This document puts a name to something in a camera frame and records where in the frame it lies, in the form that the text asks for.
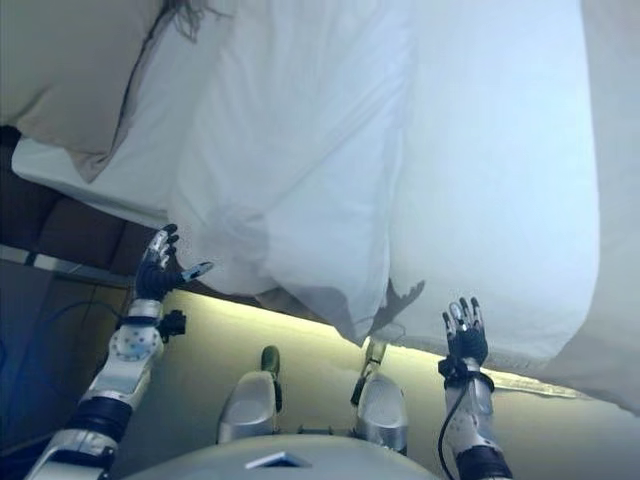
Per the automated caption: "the wooden nightstand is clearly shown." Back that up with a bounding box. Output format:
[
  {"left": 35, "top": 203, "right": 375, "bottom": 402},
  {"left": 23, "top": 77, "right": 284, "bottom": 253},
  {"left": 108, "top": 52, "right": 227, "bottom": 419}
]
[{"left": 0, "top": 257, "right": 136, "bottom": 436}]

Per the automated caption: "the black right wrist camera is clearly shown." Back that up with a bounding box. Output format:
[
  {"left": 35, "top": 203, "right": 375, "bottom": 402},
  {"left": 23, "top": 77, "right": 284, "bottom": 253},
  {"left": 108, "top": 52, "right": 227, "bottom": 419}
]
[{"left": 437, "top": 357, "right": 496, "bottom": 394}]

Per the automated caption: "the large beige pillow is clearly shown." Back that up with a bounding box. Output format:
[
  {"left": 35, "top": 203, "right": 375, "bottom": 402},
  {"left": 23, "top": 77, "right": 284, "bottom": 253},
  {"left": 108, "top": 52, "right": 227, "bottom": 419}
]
[{"left": 0, "top": 0, "right": 174, "bottom": 184}]

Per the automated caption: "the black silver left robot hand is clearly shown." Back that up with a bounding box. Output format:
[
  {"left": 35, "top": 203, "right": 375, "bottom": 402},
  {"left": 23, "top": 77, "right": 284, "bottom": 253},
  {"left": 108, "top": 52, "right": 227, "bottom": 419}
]
[{"left": 133, "top": 223, "right": 215, "bottom": 304}]

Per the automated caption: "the white fitted bed sheet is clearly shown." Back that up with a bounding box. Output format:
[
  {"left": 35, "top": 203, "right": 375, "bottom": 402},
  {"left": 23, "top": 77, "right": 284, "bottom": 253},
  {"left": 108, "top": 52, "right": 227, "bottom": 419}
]
[{"left": 9, "top": 0, "right": 241, "bottom": 226}]

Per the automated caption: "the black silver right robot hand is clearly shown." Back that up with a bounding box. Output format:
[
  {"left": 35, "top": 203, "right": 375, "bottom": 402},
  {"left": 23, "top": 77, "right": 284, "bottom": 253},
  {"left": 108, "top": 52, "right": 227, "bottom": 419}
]
[{"left": 441, "top": 295, "right": 490, "bottom": 369}]

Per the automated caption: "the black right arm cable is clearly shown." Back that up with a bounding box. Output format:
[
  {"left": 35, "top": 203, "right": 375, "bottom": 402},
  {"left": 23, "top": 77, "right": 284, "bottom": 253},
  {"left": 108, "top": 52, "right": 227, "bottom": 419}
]
[{"left": 437, "top": 394, "right": 464, "bottom": 474}]

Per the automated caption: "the silver robot torso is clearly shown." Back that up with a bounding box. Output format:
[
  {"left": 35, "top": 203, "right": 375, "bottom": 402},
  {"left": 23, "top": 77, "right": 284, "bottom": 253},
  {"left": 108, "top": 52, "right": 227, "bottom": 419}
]
[{"left": 82, "top": 432, "right": 431, "bottom": 480}]

